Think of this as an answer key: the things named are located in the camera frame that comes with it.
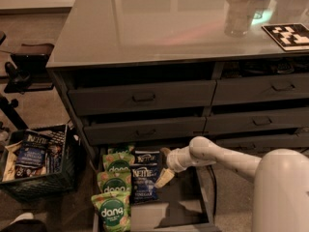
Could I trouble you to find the cream bag in crate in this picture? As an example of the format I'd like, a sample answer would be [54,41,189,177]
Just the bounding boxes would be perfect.
[2,142,21,182]

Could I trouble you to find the rear green chip bag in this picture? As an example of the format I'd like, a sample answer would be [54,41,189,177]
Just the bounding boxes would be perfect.
[107,144,135,154]

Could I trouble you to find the front green Dang chip bag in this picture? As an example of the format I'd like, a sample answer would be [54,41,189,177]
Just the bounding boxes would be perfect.
[91,191,130,232]

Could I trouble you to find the middle right drawer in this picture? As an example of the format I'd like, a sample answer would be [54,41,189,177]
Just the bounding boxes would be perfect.
[205,107,309,134]

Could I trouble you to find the blue kettle chip bag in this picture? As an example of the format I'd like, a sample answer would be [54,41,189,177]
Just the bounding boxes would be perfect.
[131,163,158,204]
[134,151,160,164]

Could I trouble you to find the middle green Dang chip bag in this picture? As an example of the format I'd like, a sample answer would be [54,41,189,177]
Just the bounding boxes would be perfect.
[97,171,131,193]

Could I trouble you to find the bottom right drawer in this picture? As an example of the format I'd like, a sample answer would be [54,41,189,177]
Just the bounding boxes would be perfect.
[216,133,309,154]

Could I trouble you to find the black cable on floor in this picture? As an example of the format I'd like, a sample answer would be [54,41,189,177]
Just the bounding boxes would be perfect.
[206,164,218,216]

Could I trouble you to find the top left drawer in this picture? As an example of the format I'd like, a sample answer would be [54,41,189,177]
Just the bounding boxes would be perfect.
[68,80,215,116]

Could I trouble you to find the blue Kettle bag in crate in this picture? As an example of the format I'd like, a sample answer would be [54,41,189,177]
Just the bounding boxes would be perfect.
[16,130,51,168]

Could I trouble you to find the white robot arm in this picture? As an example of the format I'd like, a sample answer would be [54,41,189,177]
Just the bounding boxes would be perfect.
[155,136,309,232]

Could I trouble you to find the white shoe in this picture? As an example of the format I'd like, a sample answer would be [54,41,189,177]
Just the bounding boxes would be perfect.
[10,212,35,226]

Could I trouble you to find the dark grey drawer cabinet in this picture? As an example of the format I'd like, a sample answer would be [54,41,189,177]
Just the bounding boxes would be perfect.
[47,0,309,160]

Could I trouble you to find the black plastic crate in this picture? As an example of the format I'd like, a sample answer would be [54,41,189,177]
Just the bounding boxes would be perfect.
[0,125,78,202]

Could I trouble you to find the black white marker board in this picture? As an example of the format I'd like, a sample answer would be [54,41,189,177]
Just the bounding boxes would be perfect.
[262,23,309,51]

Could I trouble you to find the middle left drawer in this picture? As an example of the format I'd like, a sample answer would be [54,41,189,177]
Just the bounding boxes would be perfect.
[84,117,206,146]

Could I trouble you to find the green dang chip bag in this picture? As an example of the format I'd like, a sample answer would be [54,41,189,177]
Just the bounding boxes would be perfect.
[102,153,135,172]
[91,191,130,232]
[97,171,131,193]

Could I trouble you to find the dark snack bag in crate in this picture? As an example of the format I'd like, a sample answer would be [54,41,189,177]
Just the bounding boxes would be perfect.
[45,131,65,173]

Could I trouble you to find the dark stool with stand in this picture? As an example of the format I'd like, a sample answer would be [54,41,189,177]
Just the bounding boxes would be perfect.
[0,31,56,131]

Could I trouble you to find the top right drawer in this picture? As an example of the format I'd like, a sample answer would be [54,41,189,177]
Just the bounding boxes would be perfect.
[212,73,309,105]

